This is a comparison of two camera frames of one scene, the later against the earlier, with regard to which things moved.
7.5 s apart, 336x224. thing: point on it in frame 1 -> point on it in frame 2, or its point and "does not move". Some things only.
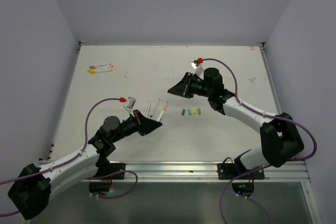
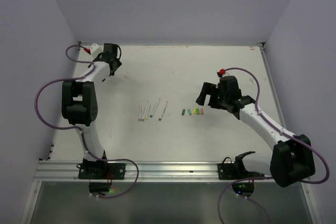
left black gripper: (144, 125) -> (118, 62)
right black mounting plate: (231, 171) does not move
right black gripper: (183, 87) -> (207, 89)
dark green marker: (155, 108) does not move
